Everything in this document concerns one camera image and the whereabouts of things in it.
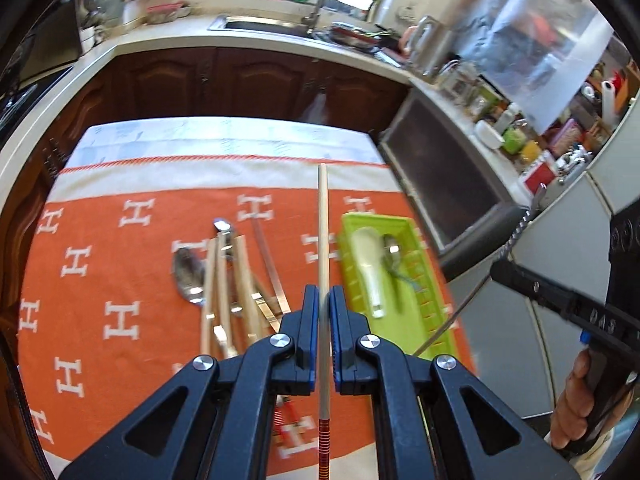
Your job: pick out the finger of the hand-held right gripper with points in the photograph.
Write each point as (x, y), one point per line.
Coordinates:
(540, 292)

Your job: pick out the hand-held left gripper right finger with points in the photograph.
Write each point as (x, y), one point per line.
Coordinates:
(334, 330)

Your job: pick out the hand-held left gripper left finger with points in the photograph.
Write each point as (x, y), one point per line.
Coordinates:
(311, 325)

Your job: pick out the green plastic utensil tray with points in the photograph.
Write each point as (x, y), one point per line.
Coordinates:
(400, 320)

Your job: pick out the wooden chopstick with red-striped end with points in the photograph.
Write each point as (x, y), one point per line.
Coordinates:
(323, 220)

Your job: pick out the person's right hand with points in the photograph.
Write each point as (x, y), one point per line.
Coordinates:
(570, 400)

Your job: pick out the flat metal chopstick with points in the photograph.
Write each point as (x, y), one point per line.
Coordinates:
(267, 260)

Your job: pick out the white ceramic spoon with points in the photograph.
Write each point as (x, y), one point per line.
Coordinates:
(367, 255)

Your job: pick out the red box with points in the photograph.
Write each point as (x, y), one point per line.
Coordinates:
(537, 175)

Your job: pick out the small metal spoon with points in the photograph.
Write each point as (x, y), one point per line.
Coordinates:
(221, 226)

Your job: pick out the paper towel roll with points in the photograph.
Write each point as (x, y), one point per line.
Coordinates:
(608, 100)

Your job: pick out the dark built-in appliance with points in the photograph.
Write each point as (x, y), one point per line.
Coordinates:
(450, 170)

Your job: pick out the green jar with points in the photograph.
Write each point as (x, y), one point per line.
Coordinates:
(512, 141)

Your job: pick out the white bottle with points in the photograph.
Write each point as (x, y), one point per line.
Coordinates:
(489, 135)

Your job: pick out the orange patterned blanket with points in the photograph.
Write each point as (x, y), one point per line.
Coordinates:
(125, 260)

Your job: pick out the glass jar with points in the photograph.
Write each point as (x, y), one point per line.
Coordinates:
(460, 80)

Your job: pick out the clear plastic sheet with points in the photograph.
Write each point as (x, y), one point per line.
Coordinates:
(540, 35)

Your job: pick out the brown wooden cabinets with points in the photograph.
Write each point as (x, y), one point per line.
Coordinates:
(240, 80)

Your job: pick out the steel kettle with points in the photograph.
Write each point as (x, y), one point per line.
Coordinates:
(429, 45)

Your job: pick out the dish rack with dishes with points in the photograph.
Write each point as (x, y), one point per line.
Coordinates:
(357, 35)

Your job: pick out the steel sink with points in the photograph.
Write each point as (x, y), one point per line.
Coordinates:
(265, 25)

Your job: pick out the white kitchen countertop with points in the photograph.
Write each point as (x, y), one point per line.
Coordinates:
(165, 35)

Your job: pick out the bowl with pink rim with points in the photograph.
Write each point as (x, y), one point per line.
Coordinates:
(167, 12)

